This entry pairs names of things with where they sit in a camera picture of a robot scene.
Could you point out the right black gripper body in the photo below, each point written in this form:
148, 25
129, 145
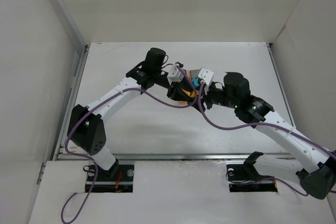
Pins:
203, 98

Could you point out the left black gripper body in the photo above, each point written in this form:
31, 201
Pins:
172, 91

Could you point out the teal cross lego brick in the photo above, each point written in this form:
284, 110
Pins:
195, 82

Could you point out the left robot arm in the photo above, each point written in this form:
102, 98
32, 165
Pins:
86, 127

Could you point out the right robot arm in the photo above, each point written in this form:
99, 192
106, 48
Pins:
314, 165

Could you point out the orange transparent container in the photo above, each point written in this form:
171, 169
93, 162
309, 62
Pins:
183, 89

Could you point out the grey transparent container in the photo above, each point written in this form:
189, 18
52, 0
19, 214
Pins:
194, 74

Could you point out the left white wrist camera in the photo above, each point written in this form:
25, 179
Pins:
174, 75

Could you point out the aluminium front rail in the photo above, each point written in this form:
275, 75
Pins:
62, 156

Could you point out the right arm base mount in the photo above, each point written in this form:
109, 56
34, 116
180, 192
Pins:
245, 179

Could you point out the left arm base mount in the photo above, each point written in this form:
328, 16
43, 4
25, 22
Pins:
121, 182

